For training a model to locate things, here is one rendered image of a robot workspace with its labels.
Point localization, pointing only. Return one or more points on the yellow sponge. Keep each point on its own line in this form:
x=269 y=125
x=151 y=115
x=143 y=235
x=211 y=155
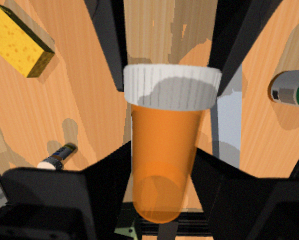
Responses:
x=21 y=47

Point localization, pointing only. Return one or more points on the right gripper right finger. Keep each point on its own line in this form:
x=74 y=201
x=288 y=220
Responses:
x=236 y=204

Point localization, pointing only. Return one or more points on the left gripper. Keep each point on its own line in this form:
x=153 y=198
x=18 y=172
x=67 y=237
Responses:
x=238 y=24

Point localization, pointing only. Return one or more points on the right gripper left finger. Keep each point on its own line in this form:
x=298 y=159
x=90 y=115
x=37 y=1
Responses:
x=99 y=196

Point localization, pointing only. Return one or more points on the grey pill bottle cap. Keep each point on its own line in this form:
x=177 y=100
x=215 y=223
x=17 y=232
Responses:
x=171 y=87

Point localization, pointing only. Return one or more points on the orange translucent pill bottle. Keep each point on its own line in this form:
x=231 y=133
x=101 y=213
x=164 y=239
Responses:
x=163 y=149

